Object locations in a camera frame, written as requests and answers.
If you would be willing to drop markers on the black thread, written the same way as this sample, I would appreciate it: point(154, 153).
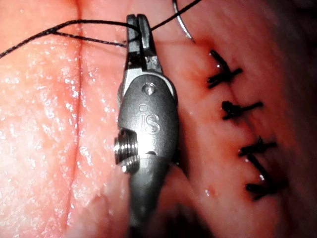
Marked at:
point(104, 21)

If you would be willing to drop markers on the dark right arm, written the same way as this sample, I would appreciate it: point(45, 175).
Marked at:
point(148, 198)

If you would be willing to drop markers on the black stitching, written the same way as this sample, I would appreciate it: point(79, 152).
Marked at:
point(229, 108)

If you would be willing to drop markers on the right arm needle driver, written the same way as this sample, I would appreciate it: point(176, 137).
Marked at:
point(151, 116)

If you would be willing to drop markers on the tissue pad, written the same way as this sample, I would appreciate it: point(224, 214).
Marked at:
point(44, 124)

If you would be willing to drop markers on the curved steel needle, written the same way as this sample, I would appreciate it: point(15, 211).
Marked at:
point(182, 27)

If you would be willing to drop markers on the right arm needle driver jaw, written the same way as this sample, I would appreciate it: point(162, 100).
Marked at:
point(148, 49)
point(133, 47)

